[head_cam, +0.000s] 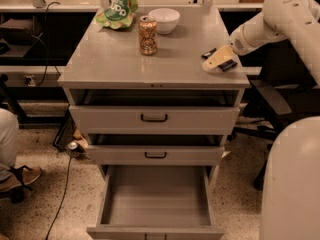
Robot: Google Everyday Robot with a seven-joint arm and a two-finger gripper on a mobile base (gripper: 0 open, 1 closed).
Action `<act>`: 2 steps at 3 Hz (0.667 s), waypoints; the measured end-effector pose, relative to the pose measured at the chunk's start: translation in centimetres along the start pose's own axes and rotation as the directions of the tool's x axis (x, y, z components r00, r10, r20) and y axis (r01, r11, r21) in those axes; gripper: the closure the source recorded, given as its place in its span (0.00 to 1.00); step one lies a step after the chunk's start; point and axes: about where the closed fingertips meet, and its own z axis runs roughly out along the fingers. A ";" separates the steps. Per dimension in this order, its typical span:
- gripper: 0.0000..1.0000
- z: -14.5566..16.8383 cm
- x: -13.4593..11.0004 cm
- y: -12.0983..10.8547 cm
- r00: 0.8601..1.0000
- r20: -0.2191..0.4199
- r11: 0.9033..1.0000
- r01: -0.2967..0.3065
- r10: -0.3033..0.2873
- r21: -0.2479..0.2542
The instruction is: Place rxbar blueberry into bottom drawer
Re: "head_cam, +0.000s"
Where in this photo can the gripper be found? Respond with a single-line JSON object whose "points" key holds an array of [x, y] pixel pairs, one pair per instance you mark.
{"points": [[240, 45]]}

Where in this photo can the dark blue rxbar wrapper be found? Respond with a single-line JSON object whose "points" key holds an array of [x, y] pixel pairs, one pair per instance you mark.
{"points": [[225, 66]]}

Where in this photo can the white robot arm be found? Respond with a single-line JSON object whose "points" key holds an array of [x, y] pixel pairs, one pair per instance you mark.
{"points": [[291, 191]]}

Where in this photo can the grey drawer cabinet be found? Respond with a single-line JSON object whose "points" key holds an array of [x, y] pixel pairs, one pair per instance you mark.
{"points": [[107, 69]]}

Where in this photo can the grey middle drawer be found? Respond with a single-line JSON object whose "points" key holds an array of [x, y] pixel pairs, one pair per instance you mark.
{"points": [[155, 155]]}

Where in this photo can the grey top drawer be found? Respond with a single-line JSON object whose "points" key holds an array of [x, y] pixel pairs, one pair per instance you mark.
{"points": [[154, 120]]}

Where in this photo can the grey open bottom drawer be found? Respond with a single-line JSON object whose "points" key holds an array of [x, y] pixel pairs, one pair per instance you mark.
{"points": [[156, 203]]}

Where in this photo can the white bowl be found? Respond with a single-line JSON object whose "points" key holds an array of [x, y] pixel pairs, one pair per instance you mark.
{"points": [[167, 19]]}

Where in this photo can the black office chair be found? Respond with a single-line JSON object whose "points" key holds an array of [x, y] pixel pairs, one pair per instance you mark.
{"points": [[283, 92]]}

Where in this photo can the orange soda can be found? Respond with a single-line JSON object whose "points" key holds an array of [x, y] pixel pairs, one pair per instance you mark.
{"points": [[147, 35]]}

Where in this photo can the green chip bag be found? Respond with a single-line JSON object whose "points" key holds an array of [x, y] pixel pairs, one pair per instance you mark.
{"points": [[118, 15]]}

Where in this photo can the person leg light trousers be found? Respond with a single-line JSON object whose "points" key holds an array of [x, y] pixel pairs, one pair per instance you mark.
{"points": [[8, 137]]}

